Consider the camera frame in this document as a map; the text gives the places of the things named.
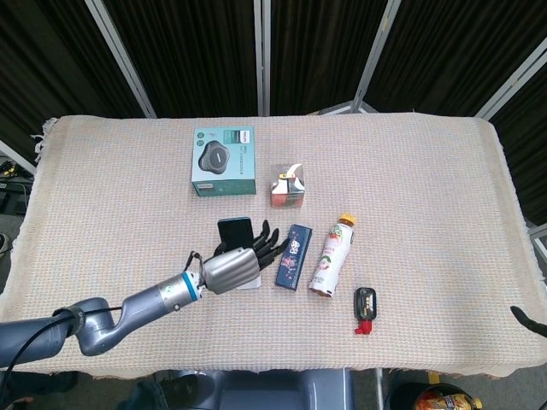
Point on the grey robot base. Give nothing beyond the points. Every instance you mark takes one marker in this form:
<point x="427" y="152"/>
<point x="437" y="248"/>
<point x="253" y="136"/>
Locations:
<point x="273" y="390"/>

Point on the black smartphone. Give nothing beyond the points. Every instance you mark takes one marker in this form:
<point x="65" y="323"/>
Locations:
<point x="234" y="232"/>

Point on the black case with red part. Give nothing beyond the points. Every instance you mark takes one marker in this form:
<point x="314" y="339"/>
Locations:
<point x="364" y="309"/>

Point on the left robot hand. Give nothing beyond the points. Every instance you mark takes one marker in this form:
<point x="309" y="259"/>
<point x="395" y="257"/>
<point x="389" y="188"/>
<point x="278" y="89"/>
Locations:
<point x="239" y="265"/>

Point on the drink bottle with yellow cap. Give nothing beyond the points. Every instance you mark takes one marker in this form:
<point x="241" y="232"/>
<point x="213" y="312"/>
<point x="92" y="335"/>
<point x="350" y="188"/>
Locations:
<point x="333" y="256"/>

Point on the small shiny gift box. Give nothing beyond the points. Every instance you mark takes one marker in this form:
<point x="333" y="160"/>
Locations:
<point x="288" y="185"/>

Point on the black folding screen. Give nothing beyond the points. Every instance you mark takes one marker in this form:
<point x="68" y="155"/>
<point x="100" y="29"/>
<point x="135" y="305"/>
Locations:
<point x="273" y="55"/>

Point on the teal speaker box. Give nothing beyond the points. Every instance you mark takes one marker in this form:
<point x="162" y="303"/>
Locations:
<point x="224" y="160"/>

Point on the white phone stand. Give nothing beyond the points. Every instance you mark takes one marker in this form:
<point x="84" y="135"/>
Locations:
<point x="252" y="284"/>

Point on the dark blue patterned box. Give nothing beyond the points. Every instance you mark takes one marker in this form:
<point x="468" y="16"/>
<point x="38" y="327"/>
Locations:
<point x="293" y="260"/>

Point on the beige woven tablecloth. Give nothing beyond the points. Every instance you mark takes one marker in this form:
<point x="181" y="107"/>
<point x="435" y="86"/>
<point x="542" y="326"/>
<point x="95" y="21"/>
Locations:
<point x="384" y="171"/>

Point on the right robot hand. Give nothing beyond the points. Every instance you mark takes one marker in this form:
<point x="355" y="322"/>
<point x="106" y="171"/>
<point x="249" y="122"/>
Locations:
<point x="530" y="319"/>

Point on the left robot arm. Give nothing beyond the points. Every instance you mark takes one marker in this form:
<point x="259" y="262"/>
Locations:
<point x="107" y="316"/>

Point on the snack bag in bin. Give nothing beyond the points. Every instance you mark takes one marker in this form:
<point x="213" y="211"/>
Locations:
<point x="444" y="399"/>

